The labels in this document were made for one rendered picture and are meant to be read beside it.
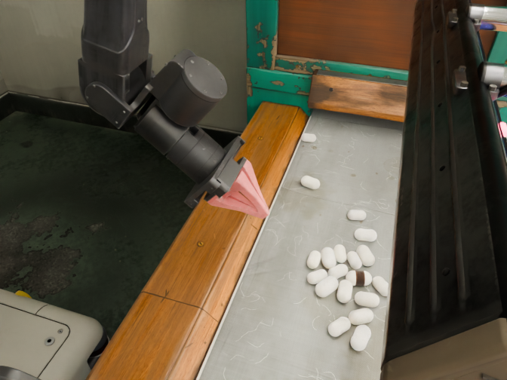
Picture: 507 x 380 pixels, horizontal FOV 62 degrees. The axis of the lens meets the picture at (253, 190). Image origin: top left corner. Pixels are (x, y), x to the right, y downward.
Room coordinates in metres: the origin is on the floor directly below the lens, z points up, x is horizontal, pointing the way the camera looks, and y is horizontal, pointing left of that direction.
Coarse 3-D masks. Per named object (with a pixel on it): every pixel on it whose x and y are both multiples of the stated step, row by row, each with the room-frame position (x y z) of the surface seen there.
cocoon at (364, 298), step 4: (360, 292) 0.36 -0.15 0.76; (364, 292) 0.36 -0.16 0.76; (356, 296) 0.36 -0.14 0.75; (360, 296) 0.36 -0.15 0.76; (364, 296) 0.35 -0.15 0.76; (368, 296) 0.35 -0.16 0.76; (372, 296) 0.35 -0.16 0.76; (376, 296) 0.36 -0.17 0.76; (356, 300) 0.35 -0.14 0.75; (360, 300) 0.35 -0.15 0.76; (364, 300) 0.35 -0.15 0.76; (368, 300) 0.35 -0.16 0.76; (372, 300) 0.35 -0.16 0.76; (376, 300) 0.35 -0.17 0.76; (360, 304) 0.35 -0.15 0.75; (364, 304) 0.35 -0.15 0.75; (368, 304) 0.35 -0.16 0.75; (372, 304) 0.35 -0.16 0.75; (376, 304) 0.35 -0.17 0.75
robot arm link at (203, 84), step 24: (168, 72) 0.43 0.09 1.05; (192, 72) 0.43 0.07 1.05; (216, 72) 0.46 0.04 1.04; (96, 96) 0.44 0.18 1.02; (144, 96) 0.44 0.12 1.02; (168, 96) 0.43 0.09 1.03; (192, 96) 0.41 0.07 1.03; (216, 96) 0.42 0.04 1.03; (120, 120) 0.43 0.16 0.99; (192, 120) 0.43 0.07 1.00
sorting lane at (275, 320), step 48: (336, 144) 0.76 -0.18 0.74; (384, 144) 0.76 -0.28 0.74; (288, 192) 0.60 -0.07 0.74; (336, 192) 0.60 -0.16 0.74; (384, 192) 0.60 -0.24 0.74; (288, 240) 0.48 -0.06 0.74; (336, 240) 0.48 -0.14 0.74; (384, 240) 0.48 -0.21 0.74; (240, 288) 0.38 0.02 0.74; (288, 288) 0.38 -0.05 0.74; (240, 336) 0.31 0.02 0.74; (288, 336) 0.31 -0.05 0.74; (336, 336) 0.31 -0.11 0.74
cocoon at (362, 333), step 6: (360, 330) 0.30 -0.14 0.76; (366, 330) 0.30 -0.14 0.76; (354, 336) 0.29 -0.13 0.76; (360, 336) 0.29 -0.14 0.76; (366, 336) 0.29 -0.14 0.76; (354, 342) 0.29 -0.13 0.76; (360, 342) 0.29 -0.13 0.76; (366, 342) 0.29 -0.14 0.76; (354, 348) 0.28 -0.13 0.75; (360, 348) 0.28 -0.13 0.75
